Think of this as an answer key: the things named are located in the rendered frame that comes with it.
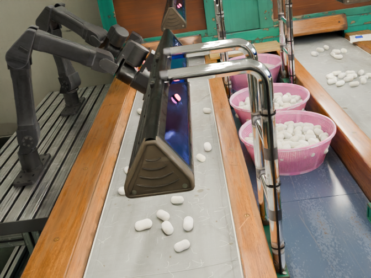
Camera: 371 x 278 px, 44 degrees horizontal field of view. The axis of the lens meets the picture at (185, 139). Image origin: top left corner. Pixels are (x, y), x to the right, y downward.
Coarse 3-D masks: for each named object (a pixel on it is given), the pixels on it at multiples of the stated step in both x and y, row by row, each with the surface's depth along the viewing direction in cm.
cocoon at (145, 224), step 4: (144, 220) 97; (148, 220) 97; (136, 224) 97; (140, 224) 97; (144, 224) 97; (148, 224) 97; (136, 228) 97; (140, 228) 97; (144, 228) 97; (148, 228) 98
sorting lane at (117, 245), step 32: (192, 64) 215; (192, 96) 173; (128, 128) 153; (192, 128) 145; (128, 160) 130; (192, 192) 109; (224, 192) 107; (128, 224) 101; (160, 224) 99; (224, 224) 95; (96, 256) 92; (128, 256) 90; (160, 256) 89; (192, 256) 87; (224, 256) 86
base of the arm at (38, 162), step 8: (32, 152) 145; (24, 160) 145; (32, 160) 145; (40, 160) 154; (48, 160) 155; (24, 168) 146; (32, 168) 146; (40, 168) 148; (24, 176) 145; (32, 176) 144; (16, 184) 141; (24, 184) 141; (32, 184) 141
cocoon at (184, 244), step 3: (183, 240) 89; (186, 240) 89; (177, 243) 89; (180, 243) 89; (183, 243) 89; (186, 243) 89; (189, 243) 89; (174, 246) 89; (177, 246) 88; (180, 246) 88; (183, 246) 89; (186, 246) 89; (174, 249) 89; (177, 249) 88; (180, 249) 88; (183, 249) 89
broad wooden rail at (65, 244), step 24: (120, 96) 178; (96, 120) 157; (120, 120) 155; (96, 144) 138; (120, 144) 141; (72, 168) 125; (96, 168) 123; (72, 192) 113; (96, 192) 112; (72, 216) 102; (96, 216) 104; (48, 240) 95; (72, 240) 94; (48, 264) 88; (72, 264) 87
